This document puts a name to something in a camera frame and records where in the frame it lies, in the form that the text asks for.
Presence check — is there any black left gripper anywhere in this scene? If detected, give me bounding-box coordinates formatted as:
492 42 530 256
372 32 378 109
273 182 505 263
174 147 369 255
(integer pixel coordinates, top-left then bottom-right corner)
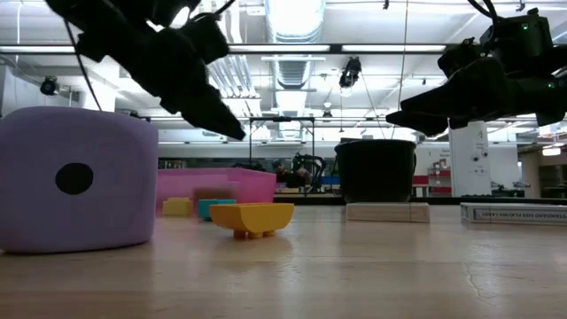
75 24 247 142

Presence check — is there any black ceiling camera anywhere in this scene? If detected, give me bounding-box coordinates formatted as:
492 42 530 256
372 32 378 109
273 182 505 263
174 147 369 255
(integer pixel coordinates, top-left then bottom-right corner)
338 56 363 89
39 75 60 97

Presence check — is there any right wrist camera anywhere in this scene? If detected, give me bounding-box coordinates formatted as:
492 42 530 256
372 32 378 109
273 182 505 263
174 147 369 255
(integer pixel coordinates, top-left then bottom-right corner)
437 7 555 77

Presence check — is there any black round pot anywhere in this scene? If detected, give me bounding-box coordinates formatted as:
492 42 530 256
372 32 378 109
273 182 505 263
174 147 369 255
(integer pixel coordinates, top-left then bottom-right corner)
333 138 418 205

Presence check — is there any pink translucent plastic bin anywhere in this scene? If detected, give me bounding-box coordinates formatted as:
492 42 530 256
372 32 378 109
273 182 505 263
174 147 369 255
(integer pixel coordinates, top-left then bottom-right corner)
155 167 278 214

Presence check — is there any teal toy cube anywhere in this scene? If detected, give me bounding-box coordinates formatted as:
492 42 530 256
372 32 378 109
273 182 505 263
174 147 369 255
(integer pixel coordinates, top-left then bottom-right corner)
197 198 238 222

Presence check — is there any black right camera cable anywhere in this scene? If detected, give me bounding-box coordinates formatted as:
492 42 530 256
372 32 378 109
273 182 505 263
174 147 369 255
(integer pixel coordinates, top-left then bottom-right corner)
467 0 504 23

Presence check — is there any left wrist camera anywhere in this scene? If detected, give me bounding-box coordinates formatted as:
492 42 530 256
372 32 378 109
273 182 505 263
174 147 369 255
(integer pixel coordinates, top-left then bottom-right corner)
179 12 230 66

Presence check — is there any black metal table frame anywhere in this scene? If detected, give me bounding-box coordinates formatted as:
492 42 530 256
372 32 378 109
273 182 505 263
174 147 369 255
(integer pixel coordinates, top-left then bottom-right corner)
272 196 567 206

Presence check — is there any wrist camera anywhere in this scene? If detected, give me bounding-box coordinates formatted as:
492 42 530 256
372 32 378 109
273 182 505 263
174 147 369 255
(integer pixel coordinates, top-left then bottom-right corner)
179 12 230 66
437 7 555 77

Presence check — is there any person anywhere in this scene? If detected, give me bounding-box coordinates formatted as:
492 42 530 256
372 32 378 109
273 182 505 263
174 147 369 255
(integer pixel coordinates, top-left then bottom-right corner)
270 159 307 190

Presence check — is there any blue playing card deck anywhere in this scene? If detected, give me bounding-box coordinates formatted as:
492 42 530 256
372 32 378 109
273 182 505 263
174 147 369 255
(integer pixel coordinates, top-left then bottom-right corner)
460 201 567 228

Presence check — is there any silver ventilation duct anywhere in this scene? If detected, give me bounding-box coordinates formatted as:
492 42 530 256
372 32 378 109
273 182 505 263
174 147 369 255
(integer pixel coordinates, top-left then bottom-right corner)
263 0 328 89

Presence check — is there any red storage shelf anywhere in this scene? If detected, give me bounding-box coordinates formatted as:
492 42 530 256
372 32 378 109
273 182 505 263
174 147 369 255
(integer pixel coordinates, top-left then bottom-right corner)
412 167 453 196

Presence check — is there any orange-yellow toy brick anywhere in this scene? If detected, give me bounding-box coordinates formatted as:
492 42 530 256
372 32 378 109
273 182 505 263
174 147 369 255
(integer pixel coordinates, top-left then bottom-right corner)
208 201 296 241

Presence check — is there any purple foam die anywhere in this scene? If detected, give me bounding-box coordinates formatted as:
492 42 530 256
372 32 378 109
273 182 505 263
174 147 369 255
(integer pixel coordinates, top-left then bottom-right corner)
0 105 160 255

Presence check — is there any black background rig frame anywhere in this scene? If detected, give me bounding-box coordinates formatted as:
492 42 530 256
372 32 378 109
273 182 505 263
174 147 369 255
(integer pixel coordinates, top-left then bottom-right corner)
248 115 316 196

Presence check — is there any small yellow toy brick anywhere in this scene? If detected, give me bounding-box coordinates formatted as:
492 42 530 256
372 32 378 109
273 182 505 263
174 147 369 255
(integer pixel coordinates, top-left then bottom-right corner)
160 197 195 218

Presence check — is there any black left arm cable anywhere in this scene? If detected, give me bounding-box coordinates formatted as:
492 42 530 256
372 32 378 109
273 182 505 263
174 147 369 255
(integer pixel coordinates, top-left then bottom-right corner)
63 19 104 112

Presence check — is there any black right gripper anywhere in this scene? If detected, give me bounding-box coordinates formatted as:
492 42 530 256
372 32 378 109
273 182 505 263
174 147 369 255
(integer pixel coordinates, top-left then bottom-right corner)
384 56 567 137

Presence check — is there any white wooden block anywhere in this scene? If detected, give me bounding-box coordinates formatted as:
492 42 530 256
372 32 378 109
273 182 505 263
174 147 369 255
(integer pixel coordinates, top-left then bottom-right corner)
345 201 431 224

